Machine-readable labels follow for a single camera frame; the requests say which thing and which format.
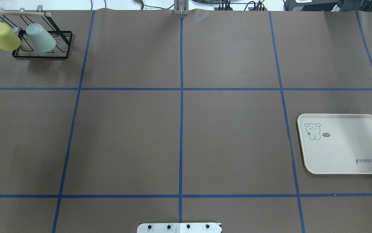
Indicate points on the pale green cup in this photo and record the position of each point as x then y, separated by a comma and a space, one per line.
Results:
40, 37

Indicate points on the cream rabbit tray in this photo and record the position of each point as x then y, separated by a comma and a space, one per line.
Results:
336, 143

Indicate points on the yellow cup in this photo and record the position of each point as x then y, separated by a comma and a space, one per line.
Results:
9, 41

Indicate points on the brown paper table mat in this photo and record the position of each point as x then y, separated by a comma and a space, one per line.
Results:
158, 118

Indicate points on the white central pillar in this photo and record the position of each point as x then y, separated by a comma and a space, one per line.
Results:
197, 227

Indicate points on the black box on desk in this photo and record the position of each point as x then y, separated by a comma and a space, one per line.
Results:
310, 5

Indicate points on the aluminium frame post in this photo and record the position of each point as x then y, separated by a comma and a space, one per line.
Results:
181, 7

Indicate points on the black wire cup rack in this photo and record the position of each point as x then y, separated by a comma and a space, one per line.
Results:
18, 20

